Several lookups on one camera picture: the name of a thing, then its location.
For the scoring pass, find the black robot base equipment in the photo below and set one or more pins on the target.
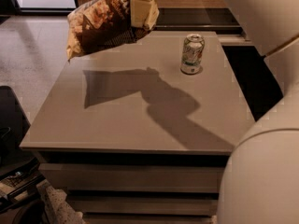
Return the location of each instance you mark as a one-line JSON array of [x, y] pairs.
[[20, 202]]

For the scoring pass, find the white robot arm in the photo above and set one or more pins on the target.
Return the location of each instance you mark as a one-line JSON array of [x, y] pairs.
[[260, 183]]

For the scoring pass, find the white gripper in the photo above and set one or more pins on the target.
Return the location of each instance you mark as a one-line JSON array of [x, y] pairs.
[[141, 10]]

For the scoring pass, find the brown chip bag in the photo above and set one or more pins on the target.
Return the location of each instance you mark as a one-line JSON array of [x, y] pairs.
[[101, 24]]

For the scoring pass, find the grey drawer cabinet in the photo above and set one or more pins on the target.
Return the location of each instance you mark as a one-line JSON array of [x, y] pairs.
[[126, 133]]

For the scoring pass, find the green white soda can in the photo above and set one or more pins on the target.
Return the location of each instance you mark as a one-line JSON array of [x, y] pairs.
[[192, 53]]

